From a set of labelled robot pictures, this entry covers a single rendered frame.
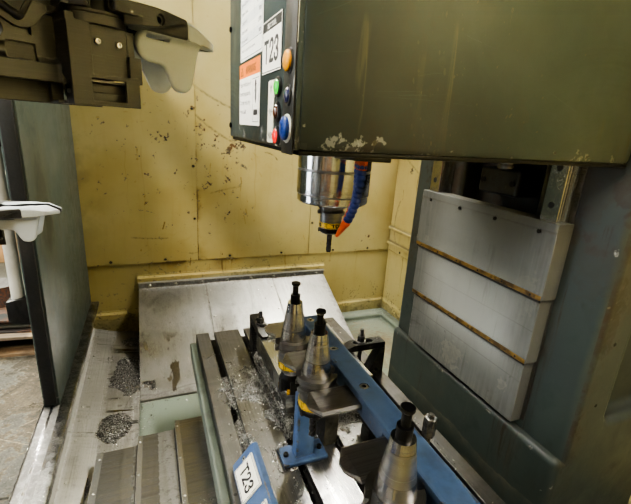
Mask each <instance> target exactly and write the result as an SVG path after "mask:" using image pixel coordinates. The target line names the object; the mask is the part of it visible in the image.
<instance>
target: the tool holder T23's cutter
mask: <svg viewBox="0 0 631 504"><path fill-rule="evenodd" d="M297 377H298V376H287V375H285V374H284V373H283V372H282V371H281V373H280V374H279V382H278V388H279V390H280V392H282V391H287V392H286V395H295V393H296V391H297V387H298V386H299V384H295V380H296V378H297Z"/></svg>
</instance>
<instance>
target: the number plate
mask: <svg viewBox="0 0 631 504"><path fill-rule="evenodd" d="M234 473H235V477H236V481H237V485H238V489H239V493H240V497H241V501H242V504H246V503H247V501H248V500H249V499H250V498H251V497H252V495H253V494H254V493H255V492H256V491H257V489H258V488H259V487H260V486H261V485H262V482H261V479H260V476H259V473H258V470H257V466H256V463H255V460H254V457H253V454H252V452H251V453H250V454H249V455H248V457H247V458H246V459H245V460H244V461H243V462H242V464H241V465H240V466H239V467H238V468H237V470H236V471H235V472H234Z"/></svg>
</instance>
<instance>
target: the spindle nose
mask: <svg viewBox="0 0 631 504"><path fill-rule="evenodd" d="M354 164H355V161H351V160H344V159H337V158H333V157H321V156H298V173H297V199H298V200H299V201H300V202H302V203H305V204H308V205H313V206H319V207H328V208H348V206H349V204H350V201H351V198H352V193H353V185H354V182H353V181H354V179H355V178H354V174H355V172H354V169H355V168H354ZM371 168H372V162H368V166H367V171H366V173H367V174H366V176H365V177H366V180H365V181H364V183H365V186H364V187H363V189H364V191H363V193H362V198H361V203H360V204H359V207H362V206H364V205H366V204H367V199H368V196H369V188H370V178H371V173H370V172H371Z"/></svg>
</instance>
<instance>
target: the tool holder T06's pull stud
mask: <svg viewBox="0 0 631 504"><path fill-rule="evenodd" d="M400 410H401V412H402V416H401V419H400V420H398V421H397V424H396V431H395V437H396V439H397V440H398V441H400V442H402V443H409V442H411V441H412V438H413V432H414V424H413V423H412V422H411V421H412V415H414V414H415V413H416V406H415V405H414V404H412V403H410V402H403V403H401V405H400Z"/></svg>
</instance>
